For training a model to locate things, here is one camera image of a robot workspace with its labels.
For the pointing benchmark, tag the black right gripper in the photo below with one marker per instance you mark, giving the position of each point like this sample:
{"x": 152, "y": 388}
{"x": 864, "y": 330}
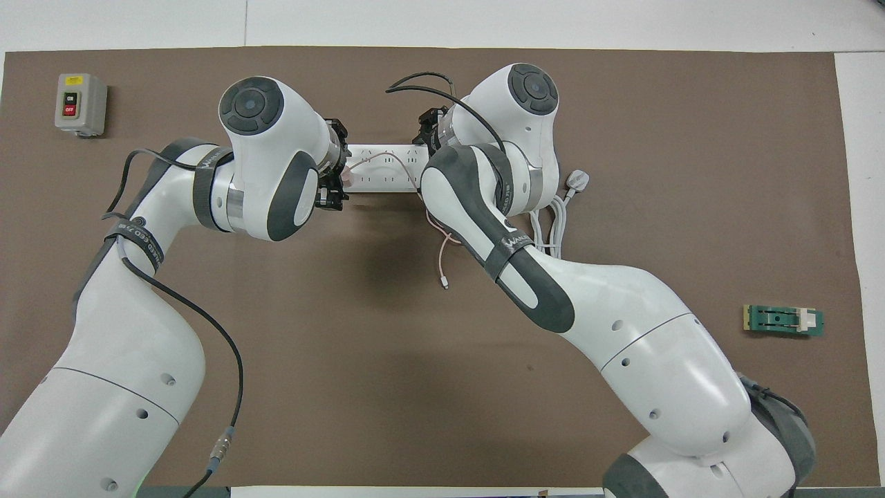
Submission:
{"x": 433, "y": 124}

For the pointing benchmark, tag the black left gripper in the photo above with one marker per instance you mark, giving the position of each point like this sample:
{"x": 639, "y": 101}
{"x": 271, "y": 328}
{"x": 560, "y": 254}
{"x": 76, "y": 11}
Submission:
{"x": 339, "y": 142}

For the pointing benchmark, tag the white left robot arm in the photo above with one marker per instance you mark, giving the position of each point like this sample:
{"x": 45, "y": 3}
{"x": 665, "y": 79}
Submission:
{"x": 131, "y": 346}

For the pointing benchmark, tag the pink charger plug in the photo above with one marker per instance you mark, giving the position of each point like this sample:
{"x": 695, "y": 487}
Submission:
{"x": 348, "y": 180}

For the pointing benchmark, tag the grey on-off switch box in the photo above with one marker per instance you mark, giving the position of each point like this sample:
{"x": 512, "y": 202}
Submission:
{"x": 79, "y": 104}

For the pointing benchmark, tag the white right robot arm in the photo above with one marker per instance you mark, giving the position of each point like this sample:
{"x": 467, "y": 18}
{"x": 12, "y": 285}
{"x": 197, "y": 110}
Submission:
{"x": 622, "y": 304}

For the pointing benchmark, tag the brown table mat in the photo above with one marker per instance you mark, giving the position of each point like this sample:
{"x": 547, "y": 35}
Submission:
{"x": 346, "y": 387}

